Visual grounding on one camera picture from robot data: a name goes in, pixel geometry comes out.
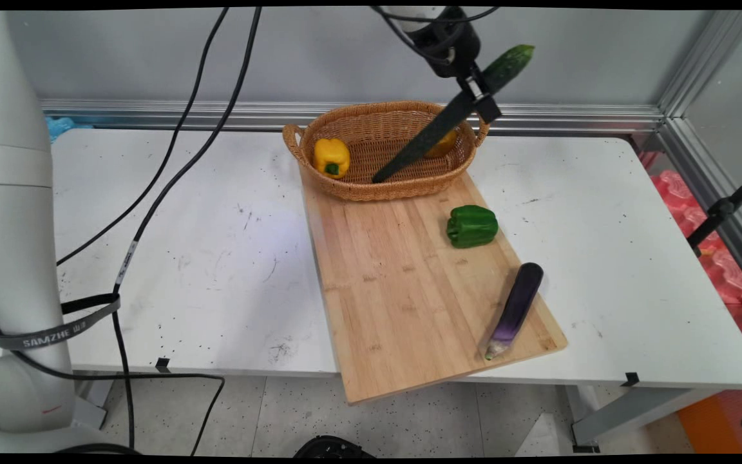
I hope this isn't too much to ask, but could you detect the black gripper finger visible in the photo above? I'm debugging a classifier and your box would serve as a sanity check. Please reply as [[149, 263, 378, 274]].
[[455, 67, 485, 104], [473, 93, 502, 125]]

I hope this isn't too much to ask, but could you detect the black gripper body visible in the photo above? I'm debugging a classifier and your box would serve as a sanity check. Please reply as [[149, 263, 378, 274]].
[[408, 6, 482, 79]]

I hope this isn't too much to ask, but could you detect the dark green cucumber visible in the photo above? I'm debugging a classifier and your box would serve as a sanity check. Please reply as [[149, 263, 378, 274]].
[[371, 44, 535, 185]]

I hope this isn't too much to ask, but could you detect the orange yellow round vegetable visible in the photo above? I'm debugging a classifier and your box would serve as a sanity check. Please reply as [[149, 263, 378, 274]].
[[424, 128, 459, 159]]

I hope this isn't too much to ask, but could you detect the green bell pepper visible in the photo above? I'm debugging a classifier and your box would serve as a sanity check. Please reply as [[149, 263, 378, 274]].
[[446, 204, 499, 249]]

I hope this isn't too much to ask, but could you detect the woven wicker basket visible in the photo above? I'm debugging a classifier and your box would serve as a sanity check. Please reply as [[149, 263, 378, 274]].
[[282, 101, 492, 202]]

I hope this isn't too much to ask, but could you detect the yellow bell pepper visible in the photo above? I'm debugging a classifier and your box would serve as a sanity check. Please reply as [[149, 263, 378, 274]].
[[312, 138, 351, 179]]

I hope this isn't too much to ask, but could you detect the bamboo cutting board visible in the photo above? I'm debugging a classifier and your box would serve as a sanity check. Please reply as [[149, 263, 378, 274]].
[[298, 169, 569, 405]]

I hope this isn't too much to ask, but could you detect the purple eggplant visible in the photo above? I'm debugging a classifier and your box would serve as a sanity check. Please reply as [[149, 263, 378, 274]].
[[484, 262, 545, 362]]

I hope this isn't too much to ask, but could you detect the black tripod stand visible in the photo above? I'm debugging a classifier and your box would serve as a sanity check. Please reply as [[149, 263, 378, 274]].
[[687, 164, 742, 256]]

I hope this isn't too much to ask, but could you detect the red foam mat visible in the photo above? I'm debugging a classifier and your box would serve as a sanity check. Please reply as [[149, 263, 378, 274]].
[[638, 151, 742, 362]]

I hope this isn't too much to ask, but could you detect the grey table leg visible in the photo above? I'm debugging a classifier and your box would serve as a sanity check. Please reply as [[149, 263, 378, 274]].
[[564, 385, 727, 453]]

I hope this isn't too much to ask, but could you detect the black round floor object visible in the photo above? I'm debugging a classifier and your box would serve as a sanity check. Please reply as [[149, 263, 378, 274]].
[[293, 436, 376, 459]]

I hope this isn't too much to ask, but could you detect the orange floor mat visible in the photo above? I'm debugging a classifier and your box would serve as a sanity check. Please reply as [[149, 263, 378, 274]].
[[676, 391, 742, 454]]

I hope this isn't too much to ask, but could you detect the blue foam mat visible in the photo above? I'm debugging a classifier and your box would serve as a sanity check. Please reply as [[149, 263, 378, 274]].
[[45, 115, 96, 143]]

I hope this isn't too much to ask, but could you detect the horizontal aluminium frame rail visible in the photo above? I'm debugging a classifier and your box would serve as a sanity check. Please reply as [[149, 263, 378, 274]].
[[41, 99, 667, 135]]

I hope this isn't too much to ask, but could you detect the aluminium frame corner post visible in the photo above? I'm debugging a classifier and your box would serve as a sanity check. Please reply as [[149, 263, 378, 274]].
[[658, 10, 742, 121]]

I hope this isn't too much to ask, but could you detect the slanted aluminium side rail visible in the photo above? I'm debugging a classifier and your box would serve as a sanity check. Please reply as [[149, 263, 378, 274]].
[[658, 118, 742, 298]]

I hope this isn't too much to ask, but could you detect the thick black labelled cable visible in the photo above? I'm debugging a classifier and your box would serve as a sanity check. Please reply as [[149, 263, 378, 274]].
[[108, 8, 263, 450]]

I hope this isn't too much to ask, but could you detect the thin black hanging cable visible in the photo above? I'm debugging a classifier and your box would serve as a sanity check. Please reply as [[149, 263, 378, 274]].
[[55, 8, 231, 267]]

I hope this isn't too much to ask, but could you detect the black floor cable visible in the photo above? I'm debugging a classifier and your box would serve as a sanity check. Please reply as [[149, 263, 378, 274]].
[[9, 350, 226, 456]]

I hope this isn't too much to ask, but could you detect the black SAMZHE velcro strap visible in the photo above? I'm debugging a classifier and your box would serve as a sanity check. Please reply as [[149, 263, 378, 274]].
[[0, 293, 121, 351]]

